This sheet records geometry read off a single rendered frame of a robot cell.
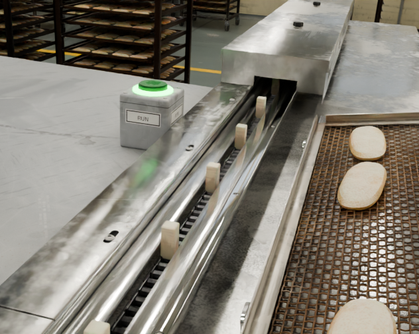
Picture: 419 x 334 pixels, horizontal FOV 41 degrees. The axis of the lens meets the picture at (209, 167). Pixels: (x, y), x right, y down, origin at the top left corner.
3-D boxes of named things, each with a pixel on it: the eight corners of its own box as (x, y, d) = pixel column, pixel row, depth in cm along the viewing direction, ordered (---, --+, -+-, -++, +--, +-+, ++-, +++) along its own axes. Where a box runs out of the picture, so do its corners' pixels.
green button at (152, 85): (144, 89, 78) (144, 77, 78) (171, 93, 77) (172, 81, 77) (133, 96, 75) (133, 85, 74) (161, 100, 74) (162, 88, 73)
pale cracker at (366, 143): (349, 130, 65) (349, 122, 65) (382, 130, 64) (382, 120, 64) (349, 162, 56) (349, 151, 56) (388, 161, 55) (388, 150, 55)
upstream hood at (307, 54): (303, 7, 207) (307, -17, 203) (353, 12, 203) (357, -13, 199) (218, 91, 95) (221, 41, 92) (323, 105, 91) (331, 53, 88)
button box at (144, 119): (138, 150, 85) (138, 79, 80) (187, 158, 83) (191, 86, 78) (116, 171, 77) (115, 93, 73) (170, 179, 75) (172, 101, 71)
